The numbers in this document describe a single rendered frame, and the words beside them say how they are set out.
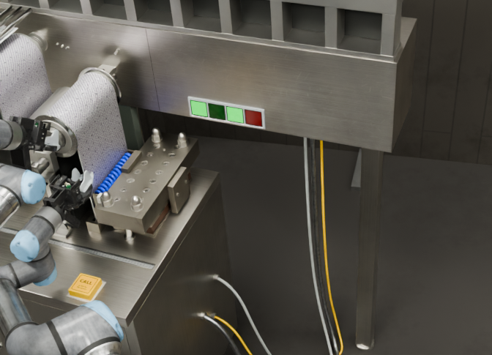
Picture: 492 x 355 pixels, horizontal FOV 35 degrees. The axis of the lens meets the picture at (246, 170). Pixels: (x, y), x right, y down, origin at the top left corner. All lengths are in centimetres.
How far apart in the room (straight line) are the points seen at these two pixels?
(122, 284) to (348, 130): 79
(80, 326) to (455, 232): 222
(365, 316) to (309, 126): 100
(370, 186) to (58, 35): 111
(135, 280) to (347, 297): 132
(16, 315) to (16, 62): 79
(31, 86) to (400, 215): 196
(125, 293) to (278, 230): 153
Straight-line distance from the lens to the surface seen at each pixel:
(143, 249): 238
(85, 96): 234
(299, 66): 220
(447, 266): 355
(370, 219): 269
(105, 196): 233
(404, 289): 344
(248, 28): 225
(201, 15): 233
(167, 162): 247
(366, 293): 296
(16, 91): 242
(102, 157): 242
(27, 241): 215
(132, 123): 260
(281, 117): 232
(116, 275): 232
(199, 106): 241
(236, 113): 236
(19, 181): 191
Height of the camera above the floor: 255
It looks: 39 degrees down
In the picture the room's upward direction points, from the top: 5 degrees counter-clockwise
